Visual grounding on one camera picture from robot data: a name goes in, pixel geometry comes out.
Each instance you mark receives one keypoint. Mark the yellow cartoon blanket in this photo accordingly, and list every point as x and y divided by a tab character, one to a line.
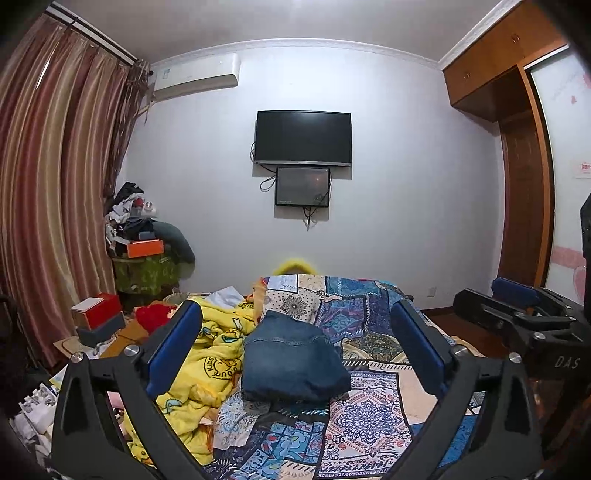
208	375

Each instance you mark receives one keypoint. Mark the wooden wardrobe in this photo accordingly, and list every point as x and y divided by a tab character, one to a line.
486	77

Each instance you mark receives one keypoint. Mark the orange box on pile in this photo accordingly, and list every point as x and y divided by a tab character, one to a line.
140	249

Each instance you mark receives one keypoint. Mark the red and white box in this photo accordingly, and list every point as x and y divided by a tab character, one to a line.
92	312

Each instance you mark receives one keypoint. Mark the wall mounted black television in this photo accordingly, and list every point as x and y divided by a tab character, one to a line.
292	137

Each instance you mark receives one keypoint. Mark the blue patchwork bedspread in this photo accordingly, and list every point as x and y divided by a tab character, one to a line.
360	434

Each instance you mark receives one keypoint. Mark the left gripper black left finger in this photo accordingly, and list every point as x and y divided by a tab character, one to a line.
107	423

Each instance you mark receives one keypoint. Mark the green patterned storage bin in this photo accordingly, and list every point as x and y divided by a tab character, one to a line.
146	275

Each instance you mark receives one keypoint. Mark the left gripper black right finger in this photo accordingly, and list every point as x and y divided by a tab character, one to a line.
484	424

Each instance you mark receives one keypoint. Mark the red plush item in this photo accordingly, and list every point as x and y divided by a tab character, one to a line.
153	316

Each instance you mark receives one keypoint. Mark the dark green cushion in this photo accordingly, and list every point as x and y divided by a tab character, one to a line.
174	238

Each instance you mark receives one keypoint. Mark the beige plush blanket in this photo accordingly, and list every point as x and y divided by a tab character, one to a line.
457	343

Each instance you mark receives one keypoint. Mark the striped brown curtain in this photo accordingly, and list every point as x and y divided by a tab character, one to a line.
68	109

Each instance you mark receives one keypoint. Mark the grey rectangular box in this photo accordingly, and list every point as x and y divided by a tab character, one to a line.
102	333

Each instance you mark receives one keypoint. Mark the blue denim jacket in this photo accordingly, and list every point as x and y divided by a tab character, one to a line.
290	360

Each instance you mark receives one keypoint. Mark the white air conditioner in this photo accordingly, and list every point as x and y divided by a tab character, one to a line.
195	76

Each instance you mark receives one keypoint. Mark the small dark wall monitor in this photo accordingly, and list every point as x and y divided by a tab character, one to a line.
302	187

